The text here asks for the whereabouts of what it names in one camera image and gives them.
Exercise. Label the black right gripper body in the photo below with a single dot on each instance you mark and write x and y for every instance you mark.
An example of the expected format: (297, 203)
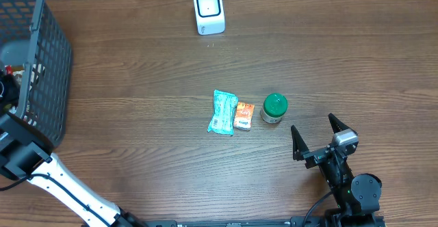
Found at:
(316, 157)

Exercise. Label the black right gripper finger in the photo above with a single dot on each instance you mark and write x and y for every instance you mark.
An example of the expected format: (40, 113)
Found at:
(338, 126)
(299, 146)

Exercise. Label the green lid jar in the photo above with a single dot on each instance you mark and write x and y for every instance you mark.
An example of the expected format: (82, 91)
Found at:
(274, 108)

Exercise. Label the orange snack packet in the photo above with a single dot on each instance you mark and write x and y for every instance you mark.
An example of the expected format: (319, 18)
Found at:
(243, 116)

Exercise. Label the mint green tissue packet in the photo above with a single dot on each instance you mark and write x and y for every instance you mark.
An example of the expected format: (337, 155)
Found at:
(224, 105)

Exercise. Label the beige dog treat bag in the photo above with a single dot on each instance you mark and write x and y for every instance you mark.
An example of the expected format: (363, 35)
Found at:
(18, 75)

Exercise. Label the red snack stick packet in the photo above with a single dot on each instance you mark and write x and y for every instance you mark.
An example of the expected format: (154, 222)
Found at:
(8, 70)

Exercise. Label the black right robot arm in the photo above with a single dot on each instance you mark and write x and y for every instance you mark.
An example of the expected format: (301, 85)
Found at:
(357, 197)

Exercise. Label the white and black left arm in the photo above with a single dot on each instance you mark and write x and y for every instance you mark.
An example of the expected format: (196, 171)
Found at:
(28, 156)

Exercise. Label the white barcode scanner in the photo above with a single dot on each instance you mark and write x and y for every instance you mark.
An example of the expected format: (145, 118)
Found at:
(210, 17)

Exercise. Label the dark grey plastic basket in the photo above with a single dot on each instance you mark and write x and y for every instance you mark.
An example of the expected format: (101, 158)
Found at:
(32, 38)

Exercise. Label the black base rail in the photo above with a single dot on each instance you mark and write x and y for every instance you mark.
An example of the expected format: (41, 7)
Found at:
(292, 222)

